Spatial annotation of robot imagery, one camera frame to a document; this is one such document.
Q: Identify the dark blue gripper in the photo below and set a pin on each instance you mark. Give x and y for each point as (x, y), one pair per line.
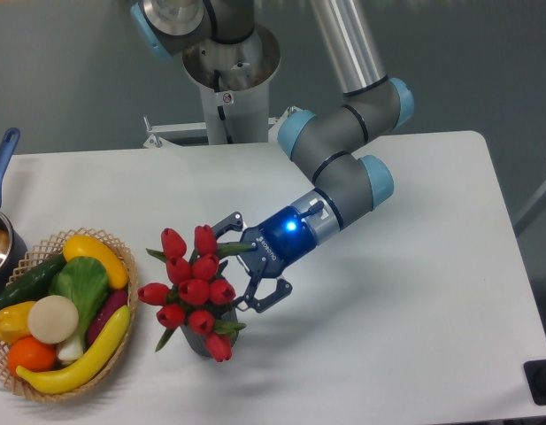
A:
(281, 240)

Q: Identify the red tulip bouquet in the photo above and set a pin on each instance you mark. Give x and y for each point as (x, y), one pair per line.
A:
(197, 278)

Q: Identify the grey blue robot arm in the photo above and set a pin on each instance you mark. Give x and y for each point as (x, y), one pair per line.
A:
(344, 188)

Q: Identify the dark grey ribbed vase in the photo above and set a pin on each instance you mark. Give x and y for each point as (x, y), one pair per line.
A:
(212, 333)

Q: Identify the purple eggplant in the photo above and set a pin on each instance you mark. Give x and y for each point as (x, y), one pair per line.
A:
(114, 302)

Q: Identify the green leafy bok choy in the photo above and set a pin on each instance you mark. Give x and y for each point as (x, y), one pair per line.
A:
(85, 282)

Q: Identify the yellow squash upper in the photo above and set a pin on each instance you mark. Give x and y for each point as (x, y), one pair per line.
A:
(88, 246)

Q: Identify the long yellow banana squash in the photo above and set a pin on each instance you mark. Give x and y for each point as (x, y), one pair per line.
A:
(91, 362)

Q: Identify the woven wicker basket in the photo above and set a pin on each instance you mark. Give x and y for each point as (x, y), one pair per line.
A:
(47, 249)

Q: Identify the round beige disc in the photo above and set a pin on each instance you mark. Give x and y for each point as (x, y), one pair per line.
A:
(53, 319)

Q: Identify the green cucumber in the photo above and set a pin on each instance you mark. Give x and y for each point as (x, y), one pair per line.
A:
(33, 284)

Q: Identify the orange fruit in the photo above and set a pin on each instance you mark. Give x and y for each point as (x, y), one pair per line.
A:
(31, 354)

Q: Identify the yellow bell pepper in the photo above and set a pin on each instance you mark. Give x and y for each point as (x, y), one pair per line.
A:
(14, 322)

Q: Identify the black device at edge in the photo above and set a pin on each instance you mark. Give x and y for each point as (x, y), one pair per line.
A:
(535, 371)

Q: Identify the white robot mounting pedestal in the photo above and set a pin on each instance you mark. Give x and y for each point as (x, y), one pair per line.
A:
(233, 82)

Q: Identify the blue handled saucepan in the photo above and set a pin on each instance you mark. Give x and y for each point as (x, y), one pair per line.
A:
(12, 246)

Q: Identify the white frame at right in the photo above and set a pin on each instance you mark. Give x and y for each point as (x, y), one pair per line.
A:
(531, 210)

